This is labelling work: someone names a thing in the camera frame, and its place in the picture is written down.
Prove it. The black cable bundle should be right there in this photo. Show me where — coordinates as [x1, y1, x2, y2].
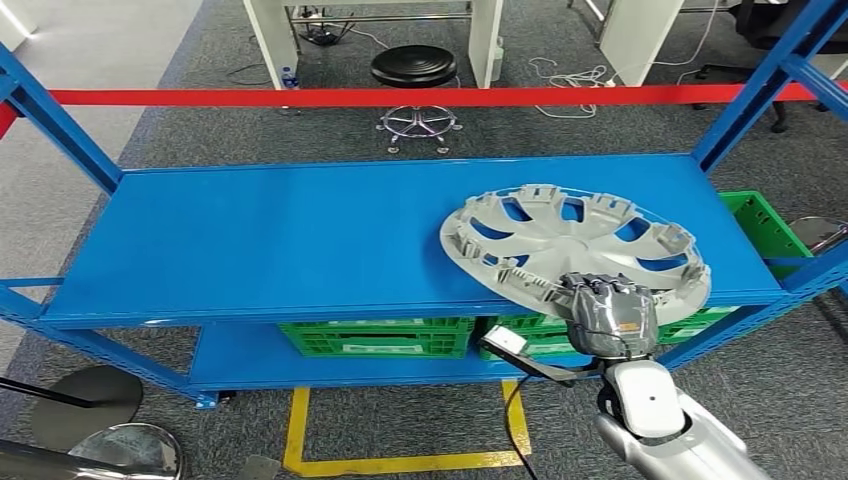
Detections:
[298, 6, 356, 48]

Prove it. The blue metal shelf rack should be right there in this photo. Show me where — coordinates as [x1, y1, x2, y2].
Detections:
[0, 0, 848, 409]

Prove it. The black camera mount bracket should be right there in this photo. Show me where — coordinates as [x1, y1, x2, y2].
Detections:
[486, 344, 607, 389]

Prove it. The black camera cable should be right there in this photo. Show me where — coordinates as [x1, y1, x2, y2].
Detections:
[504, 374, 539, 480]

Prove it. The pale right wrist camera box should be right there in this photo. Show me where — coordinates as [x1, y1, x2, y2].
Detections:
[480, 325, 526, 357]

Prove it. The black stanchion post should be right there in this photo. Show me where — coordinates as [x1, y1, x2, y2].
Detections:
[0, 365, 145, 453]

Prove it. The chrome stanchion post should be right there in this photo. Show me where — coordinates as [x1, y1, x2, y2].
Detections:
[0, 423, 185, 480]

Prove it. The black round stool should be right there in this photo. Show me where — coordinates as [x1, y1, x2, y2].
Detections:
[369, 44, 463, 156]

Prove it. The chrome stanchion base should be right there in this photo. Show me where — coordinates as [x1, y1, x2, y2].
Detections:
[788, 216, 848, 256]

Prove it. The white floor cable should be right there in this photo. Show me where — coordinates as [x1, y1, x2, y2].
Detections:
[527, 0, 720, 121]

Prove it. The open green plastic crate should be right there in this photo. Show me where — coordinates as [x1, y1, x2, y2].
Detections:
[718, 190, 815, 280]

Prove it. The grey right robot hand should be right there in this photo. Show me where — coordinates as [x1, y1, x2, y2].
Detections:
[555, 270, 661, 363]

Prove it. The red barrier belt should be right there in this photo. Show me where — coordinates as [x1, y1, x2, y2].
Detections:
[49, 82, 848, 111]
[0, 102, 22, 142]

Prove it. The grey plastic wheel cover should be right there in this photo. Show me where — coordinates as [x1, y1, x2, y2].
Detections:
[439, 184, 712, 327]

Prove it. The black office chair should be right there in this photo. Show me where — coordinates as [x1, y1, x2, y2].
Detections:
[692, 0, 848, 134]

